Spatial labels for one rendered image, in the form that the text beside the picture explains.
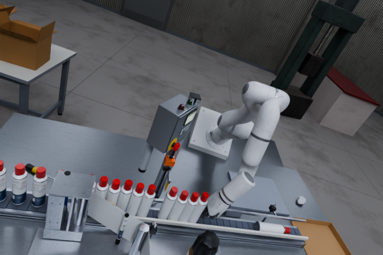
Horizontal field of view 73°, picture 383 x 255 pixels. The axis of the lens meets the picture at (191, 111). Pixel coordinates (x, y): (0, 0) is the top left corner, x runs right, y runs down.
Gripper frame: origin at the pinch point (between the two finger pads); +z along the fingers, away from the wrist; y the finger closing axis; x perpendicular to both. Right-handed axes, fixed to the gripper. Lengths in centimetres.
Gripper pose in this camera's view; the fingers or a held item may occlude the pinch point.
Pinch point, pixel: (204, 214)
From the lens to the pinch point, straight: 139.2
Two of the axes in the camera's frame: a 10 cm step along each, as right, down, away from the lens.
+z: -6.4, 6.9, 3.5
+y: 1.1, 5.4, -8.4
